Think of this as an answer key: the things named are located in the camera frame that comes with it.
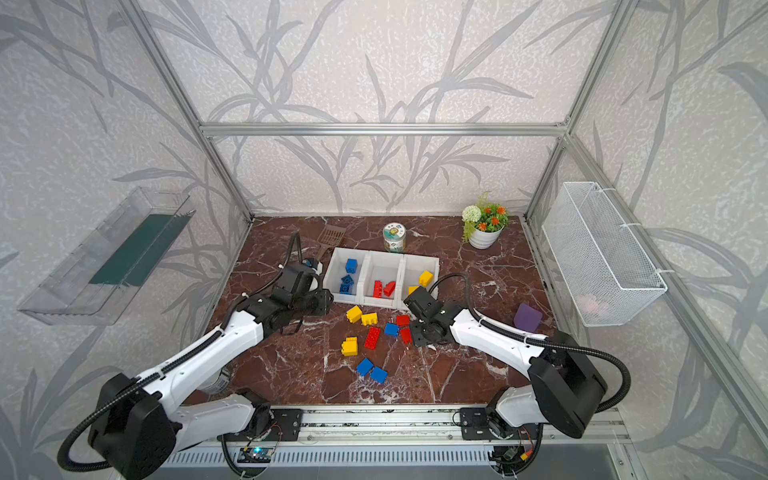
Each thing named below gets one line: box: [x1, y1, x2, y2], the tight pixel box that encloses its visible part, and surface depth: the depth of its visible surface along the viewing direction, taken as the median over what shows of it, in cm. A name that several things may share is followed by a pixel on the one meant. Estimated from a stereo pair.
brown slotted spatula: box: [315, 224, 347, 261], surface depth 117 cm
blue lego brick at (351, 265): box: [345, 258, 359, 274], surface depth 105 cm
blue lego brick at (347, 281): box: [339, 274, 354, 295], surface depth 97 cm
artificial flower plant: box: [461, 191, 509, 242], surface depth 104 cm
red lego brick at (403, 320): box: [396, 314, 411, 327], surface depth 95 cm
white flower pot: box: [469, 225, 505, 250], surface depth 107 cm
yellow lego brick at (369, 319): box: [361, 312, 378, 326], surface depth 93 cm
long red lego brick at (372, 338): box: [364, 326, 381, 350], surface depth 88 cm
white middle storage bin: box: [358, 250, 404, 310], surface depth 99 cm
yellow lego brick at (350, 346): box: [341, 336, 358, 357], surface depth 87 cm
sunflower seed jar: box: [383, 222, 407, 253], surface depth 107 cm
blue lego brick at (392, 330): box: [384, 323, 400, 337], surface depth 91 cm
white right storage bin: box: [400, 254, 440, 309], surface depth 101 cm
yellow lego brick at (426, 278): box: [419, 270, 434, 287], surface depth 101 cm
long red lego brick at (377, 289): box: [373, 280, 383, 299], surface depth 98 cm
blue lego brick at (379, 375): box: [370, 366, 389, 384], surface depth 82 cm
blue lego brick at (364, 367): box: [356, 357, 374, 377], surface depth 84 cm
